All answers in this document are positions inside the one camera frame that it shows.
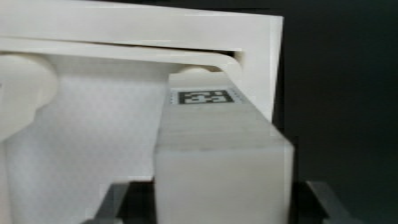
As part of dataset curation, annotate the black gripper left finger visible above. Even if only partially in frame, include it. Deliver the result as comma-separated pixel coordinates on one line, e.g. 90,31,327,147
82,183,128,224

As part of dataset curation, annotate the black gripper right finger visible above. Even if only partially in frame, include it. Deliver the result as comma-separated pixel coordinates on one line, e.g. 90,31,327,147
291,181,355,224

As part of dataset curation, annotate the white desk leg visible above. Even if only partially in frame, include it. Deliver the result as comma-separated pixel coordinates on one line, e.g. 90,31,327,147
154,71,293,224
0,54,58,142

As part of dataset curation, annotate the white desk top tray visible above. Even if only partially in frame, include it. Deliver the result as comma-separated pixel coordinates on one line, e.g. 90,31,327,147
0,0,282,224

